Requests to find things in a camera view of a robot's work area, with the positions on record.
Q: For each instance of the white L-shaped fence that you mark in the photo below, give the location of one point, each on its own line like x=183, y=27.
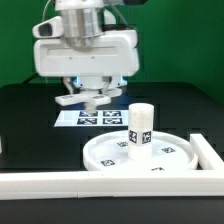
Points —
x=206, y=180

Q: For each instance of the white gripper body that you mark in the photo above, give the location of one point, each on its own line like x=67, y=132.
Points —
x=112, y=54

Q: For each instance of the white cross-shaped table base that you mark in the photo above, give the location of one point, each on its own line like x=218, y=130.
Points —
x=90, y=99

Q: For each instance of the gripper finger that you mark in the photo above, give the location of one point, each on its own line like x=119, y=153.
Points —
x=68, y=82
x=107, y=84

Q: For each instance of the white marker sheet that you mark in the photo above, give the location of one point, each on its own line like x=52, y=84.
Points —
x=75, y=118

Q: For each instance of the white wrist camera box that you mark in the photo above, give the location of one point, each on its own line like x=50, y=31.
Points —
x=52, y=28

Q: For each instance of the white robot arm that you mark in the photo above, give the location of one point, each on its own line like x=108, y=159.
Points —
x=86, y=47

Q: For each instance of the white round table top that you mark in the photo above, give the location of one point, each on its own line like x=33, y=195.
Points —
x=110, y=152

